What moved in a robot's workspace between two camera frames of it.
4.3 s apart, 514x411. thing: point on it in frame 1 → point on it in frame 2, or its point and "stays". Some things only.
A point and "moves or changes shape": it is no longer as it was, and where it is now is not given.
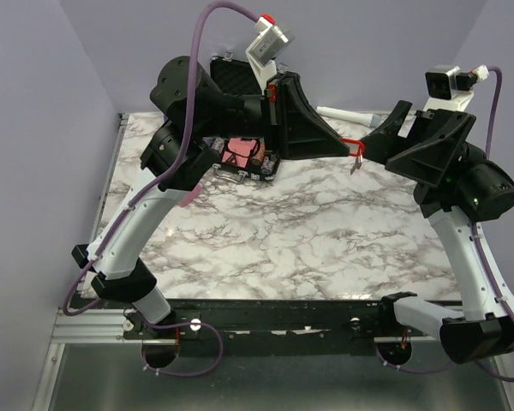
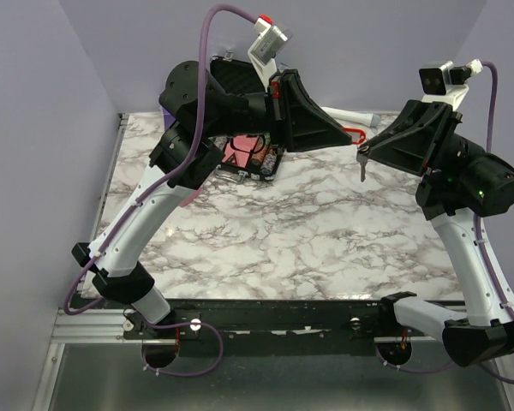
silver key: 359,160 moves or changes shape
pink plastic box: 191,195 stays
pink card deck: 238,151 stays
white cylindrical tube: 361,118 stays
